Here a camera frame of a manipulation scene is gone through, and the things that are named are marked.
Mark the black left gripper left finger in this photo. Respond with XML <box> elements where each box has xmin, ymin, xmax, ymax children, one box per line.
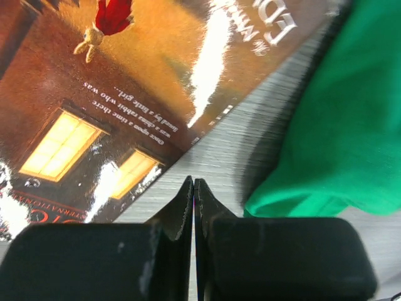
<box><xmin>1</xmin><ymin>177</ymin><xmax>194</xmax><ymax>300</ymax></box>

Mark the brown book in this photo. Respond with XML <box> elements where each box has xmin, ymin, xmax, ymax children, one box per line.
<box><xmin>1</xmin><ymin>0</ymin><xmax>338</xmax><ymax>241</ymax></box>

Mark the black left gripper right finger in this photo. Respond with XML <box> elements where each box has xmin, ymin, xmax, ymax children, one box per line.
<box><xmin>194</xmin><ymin>179</ymin><xmax>378</xmax><ymax>300</ymax></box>

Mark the green t shirt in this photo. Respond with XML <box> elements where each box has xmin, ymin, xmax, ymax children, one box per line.
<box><xmin>244</xmin><ymin>1</ymin><xmax>400</xmax><ymax>218</ymax></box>

